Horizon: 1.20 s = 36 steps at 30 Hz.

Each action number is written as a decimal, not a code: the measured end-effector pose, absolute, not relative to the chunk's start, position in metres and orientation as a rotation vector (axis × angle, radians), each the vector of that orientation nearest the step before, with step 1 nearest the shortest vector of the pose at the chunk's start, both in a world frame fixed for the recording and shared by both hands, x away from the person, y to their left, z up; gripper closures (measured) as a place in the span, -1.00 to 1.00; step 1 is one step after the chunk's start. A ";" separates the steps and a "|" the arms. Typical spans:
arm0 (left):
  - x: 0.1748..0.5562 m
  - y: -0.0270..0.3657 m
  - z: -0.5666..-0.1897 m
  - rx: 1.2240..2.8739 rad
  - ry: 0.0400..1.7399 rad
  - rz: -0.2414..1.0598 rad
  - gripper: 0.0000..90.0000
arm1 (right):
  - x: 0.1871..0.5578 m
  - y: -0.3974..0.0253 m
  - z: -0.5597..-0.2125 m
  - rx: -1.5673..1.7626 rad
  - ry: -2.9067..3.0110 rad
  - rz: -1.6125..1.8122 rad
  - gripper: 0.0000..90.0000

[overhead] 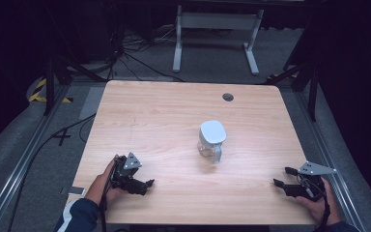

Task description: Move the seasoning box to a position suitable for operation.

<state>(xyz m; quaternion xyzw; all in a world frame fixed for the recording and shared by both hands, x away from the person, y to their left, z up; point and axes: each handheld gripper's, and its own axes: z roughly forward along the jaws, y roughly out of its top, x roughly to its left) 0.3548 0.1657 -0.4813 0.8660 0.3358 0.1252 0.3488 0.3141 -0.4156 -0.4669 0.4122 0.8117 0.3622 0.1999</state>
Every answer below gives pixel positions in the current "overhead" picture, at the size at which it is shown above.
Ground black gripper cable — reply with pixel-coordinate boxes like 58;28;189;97
99;162;117;232
314;189;332;232

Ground tangle of black cables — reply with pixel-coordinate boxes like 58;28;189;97
107;23;186;83

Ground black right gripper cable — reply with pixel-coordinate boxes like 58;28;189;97
314;189;332;232

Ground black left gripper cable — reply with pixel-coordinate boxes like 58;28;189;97
99;162;117;232

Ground person's right hand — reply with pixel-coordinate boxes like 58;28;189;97
295;177;341;226

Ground white metal table frame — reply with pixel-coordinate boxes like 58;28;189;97
172;4;266;77

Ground person's left hand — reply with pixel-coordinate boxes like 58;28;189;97
84;154;126;206

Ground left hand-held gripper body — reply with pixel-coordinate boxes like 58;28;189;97
110;152;143;193

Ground black floor cable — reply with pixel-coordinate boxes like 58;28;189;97
7;112;98;232

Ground silver tape strip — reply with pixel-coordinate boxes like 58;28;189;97
59;186;87;197

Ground clear jug with white lid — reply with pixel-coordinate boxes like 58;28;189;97
196;120;228;164

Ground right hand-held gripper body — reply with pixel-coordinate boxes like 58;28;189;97
284;160;338;203

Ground black metal stand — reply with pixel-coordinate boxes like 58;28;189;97
42;52;108;117
263;61;321;123

